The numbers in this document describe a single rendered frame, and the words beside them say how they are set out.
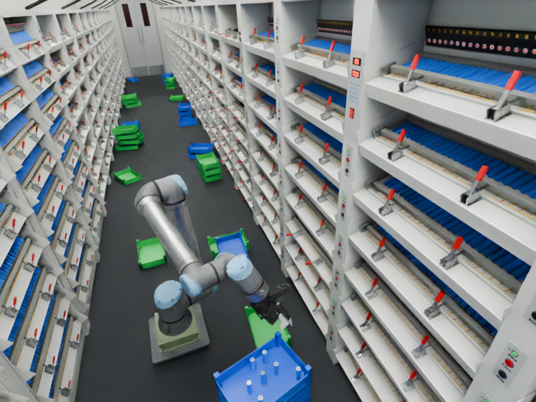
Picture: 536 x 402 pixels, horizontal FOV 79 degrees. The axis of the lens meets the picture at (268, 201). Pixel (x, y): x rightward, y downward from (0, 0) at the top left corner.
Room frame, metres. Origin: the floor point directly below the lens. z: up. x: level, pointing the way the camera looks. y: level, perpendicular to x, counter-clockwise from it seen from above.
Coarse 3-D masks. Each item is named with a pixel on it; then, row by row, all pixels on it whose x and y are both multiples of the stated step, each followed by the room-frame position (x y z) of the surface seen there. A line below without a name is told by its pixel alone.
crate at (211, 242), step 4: (236, 232) 2.19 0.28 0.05; (208, 236) 2.12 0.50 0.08; (220, 236) 2.15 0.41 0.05; (224, 236) 2.16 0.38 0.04; (244, 236) 2.15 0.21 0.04; (208, 240) 2.11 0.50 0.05; (212, 240) 2.13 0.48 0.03; (244, 240) 2.14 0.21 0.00; (212, 244) 2.11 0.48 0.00; (248, 244) 2.02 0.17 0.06; (212, 248) 2.06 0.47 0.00; (216, 248) 2.06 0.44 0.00; (248, 248) 2.02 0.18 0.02; (212, 252) 1.94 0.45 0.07; (216, 252) 1.95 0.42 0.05; (212, 256) 1.94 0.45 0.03
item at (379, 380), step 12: (348, 324) 1.03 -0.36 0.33; (348, 336) 0.99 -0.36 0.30; (360, 336) 0.97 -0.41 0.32; (348, 348) 0.94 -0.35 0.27; (360, 348) 0.92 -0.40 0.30; (360, 360) 0.86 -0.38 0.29; (372, 360) 0.85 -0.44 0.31; (372, 372) 0.80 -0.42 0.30; (384, 372) 0.79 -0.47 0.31; (372, 384) 0.75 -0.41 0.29; (384, 384) 0.74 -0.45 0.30; (384, 396) 0.70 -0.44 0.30; (396, 396) 0.69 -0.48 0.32
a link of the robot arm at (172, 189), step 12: (156, 180) 1.40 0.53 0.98; (168, 180) 1.40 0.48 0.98; (180, 180) 1.42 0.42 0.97; (168, 192) 1.36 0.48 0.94; (180, 192) 1.39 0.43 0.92; (168, 204) 1.36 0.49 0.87; (180, 204) 1.38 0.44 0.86; (168, 216) 1.37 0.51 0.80; (180, 216) 1.36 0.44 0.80; (180, 228) 1.34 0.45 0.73; (192, 228) 1.39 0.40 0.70; (192, 240) 1.35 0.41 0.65; (216, 288) 1.32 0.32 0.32; (192, 300) 1.23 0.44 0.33
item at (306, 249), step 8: (288, 216) 1.70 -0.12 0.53; (296, 216) 1.70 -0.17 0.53; (288, 224) 1.67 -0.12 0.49; (296, 240) 1.54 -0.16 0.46; (304, 240) 1.49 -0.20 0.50; (304, 248) 1.43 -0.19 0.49; (312, 248) 1.41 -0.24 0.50; (320, 248) 1.40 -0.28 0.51; (312, 256) 1.35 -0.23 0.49; (312, 264) 1.34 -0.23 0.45; (320, 272) 1.23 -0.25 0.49; (328, 272) 1.22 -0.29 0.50; (328, 280) 1.17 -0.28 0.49
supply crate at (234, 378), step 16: (256, 352) 0.78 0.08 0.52; (272, 352) 0.80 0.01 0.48; (288, 352) 0.79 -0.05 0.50; (240, 368) 0.73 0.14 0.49; (256, 368) 0.73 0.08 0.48; (272, 368) 0.73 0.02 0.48; (288, 368) 0.73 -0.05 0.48; (304, 368) 0.71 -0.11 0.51; (224, 384) 0.68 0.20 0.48; (240, 384) 0.67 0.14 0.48; (256, 384) 0.67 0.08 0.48; (272, 384) 0.67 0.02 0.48; (288, 384) 0.66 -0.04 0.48; (304, 384) 0.66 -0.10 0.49; (224, 400) 0.62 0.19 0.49; (240, 400) 0.62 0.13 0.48; (256, 400) 0.61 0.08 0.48; (272, 400) 0.61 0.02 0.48
